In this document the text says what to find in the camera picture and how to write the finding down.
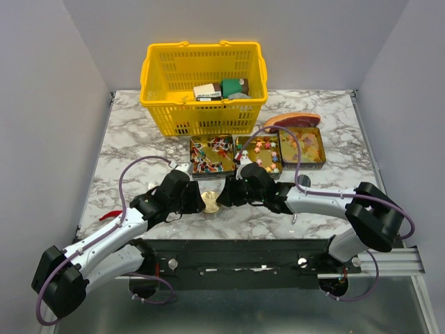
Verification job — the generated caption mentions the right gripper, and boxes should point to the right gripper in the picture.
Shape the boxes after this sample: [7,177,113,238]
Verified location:
[216,173,265,207]

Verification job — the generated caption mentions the round jar lid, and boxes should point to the round jar lid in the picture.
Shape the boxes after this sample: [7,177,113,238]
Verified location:
[201,191,220,214]

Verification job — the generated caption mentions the tin of lollipops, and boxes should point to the tin of lollipops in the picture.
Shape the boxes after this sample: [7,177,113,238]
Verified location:
[189,134,236,180]

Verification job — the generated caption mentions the tin of star candies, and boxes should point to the tin of star candies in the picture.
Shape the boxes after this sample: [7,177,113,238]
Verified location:
[235,136,283,180]

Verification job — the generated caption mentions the metal scoop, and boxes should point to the metal scoop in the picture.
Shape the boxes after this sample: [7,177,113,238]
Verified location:
[291,174,312,225]

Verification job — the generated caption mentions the clear glass jar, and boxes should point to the clear glass jar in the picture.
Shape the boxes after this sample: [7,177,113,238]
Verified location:
[202,209,220,220]

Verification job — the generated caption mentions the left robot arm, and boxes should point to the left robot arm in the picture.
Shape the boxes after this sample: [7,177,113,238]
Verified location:
[31,170,205,326]

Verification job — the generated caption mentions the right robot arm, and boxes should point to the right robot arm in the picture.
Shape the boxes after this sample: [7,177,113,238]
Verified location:
[216,163,404,273]

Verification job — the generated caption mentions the tin of gummy candies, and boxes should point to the tin of gummy candies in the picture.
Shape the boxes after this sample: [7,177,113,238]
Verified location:
[279,127,326,170]

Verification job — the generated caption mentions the red chili pepper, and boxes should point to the red chili pepper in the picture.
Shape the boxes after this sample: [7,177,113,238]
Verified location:
[99,210,122,221]

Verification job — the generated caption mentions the fake meat slice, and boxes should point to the fake meat slice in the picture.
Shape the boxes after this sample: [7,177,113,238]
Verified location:
[264,112,321,134]

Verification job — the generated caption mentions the black flat box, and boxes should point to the black flat box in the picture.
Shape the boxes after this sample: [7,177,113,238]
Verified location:
[196,97,222,102]

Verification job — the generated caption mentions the grey pouch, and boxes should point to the grey pouch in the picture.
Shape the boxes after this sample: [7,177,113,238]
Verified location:
[227,93,251,101]

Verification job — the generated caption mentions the white brown box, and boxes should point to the white brown box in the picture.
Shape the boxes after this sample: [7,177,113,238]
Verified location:
[193,83,222,99]

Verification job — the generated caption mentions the green brown package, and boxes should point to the green brown package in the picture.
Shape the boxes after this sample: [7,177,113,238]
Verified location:
[220,78,250,100]

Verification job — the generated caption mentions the yellow plastic shopping basket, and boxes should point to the yellow plastic shopping basket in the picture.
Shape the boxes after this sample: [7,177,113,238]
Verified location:
[140,40,268,136]

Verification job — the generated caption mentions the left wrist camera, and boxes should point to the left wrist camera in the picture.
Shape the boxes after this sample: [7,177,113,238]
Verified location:
[170,163,191,174]

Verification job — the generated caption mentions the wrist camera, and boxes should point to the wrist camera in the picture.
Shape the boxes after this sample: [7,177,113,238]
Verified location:
[235,156,252,180]
[170,163,191,174]

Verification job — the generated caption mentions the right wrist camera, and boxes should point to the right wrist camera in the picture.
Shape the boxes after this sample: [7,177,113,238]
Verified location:
[235,156,252,180]

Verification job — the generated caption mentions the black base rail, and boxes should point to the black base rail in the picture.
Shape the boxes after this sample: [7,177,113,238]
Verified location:
[71,237,407,292]

